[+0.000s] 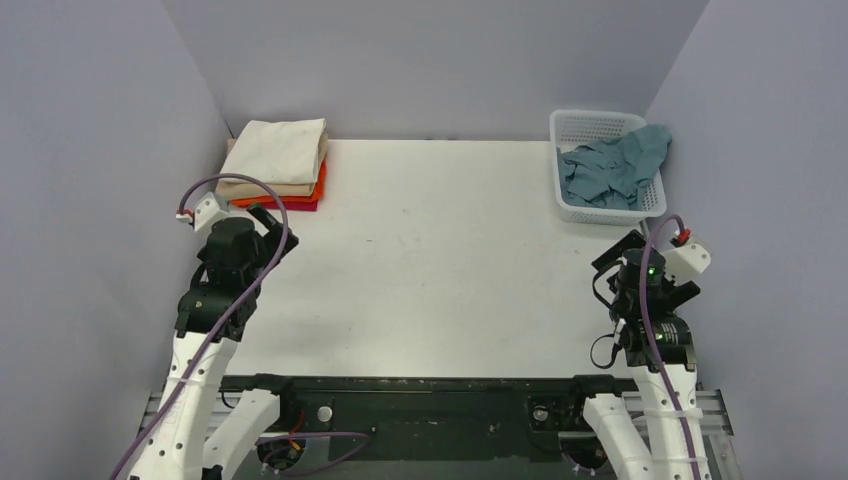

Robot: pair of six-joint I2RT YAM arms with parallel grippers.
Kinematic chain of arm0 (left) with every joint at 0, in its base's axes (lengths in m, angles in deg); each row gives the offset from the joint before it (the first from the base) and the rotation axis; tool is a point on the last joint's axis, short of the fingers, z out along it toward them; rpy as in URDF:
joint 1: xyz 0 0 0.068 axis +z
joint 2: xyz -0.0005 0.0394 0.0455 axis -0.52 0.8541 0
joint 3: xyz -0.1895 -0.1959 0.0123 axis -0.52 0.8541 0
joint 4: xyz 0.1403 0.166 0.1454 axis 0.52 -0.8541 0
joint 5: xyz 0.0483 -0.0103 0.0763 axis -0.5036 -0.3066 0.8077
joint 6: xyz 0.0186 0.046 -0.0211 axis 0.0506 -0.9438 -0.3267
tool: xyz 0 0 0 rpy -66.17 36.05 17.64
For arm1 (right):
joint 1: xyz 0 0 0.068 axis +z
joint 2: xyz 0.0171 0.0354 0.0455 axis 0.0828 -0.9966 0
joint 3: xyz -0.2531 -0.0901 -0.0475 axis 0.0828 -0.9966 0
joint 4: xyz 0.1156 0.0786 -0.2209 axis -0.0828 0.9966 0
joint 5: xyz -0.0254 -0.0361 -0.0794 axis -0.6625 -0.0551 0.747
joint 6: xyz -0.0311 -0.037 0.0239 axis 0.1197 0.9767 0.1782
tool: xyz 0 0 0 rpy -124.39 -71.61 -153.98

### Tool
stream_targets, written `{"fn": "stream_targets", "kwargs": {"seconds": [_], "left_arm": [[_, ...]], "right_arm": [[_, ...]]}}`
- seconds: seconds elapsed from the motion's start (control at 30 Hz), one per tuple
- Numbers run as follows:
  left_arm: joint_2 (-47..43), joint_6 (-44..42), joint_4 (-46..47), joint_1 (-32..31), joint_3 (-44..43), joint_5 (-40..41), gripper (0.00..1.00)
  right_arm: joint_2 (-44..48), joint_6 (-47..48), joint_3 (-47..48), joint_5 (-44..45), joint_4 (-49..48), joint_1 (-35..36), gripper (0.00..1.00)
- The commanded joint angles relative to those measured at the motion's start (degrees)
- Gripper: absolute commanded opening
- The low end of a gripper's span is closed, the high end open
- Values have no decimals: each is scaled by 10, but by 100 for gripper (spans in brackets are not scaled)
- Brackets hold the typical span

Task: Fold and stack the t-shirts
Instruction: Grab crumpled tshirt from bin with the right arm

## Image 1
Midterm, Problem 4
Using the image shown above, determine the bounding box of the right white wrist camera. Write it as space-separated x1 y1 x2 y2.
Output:
661 228 712 286

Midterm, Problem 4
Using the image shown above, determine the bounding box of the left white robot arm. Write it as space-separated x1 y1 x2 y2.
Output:
117 203 299 479

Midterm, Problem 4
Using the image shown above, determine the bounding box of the folded orange t-shirt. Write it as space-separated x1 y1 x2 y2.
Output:
229 160 328 207

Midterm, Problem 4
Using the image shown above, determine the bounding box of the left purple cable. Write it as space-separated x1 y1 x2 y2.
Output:
109 173 291 480

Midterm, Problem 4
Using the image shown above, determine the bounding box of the folded cream t-shirt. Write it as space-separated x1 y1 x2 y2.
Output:
221 118 327 184

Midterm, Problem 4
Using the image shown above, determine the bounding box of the black metal base frame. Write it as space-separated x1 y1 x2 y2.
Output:
145 374 733 478

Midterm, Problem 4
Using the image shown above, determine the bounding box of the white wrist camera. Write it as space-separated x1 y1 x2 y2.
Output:
661 228 712 286
175 192 231 240

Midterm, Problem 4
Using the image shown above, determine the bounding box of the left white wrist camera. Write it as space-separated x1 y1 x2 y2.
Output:
175 192 231 240

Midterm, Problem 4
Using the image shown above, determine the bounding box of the folded beige t-shirt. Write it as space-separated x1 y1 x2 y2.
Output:
215 134 328 200

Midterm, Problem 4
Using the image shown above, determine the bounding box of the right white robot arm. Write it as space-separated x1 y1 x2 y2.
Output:
565 230 711 479

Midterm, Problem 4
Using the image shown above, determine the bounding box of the white plastic laundry basket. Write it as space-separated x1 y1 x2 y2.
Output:
549 109 667 227

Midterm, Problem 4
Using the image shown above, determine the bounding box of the teal blue t-shirt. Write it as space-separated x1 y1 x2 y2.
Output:
556 124 672 211

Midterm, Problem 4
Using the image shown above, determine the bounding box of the folded magenta t-shirt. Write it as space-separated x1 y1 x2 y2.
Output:
241 200 320 212

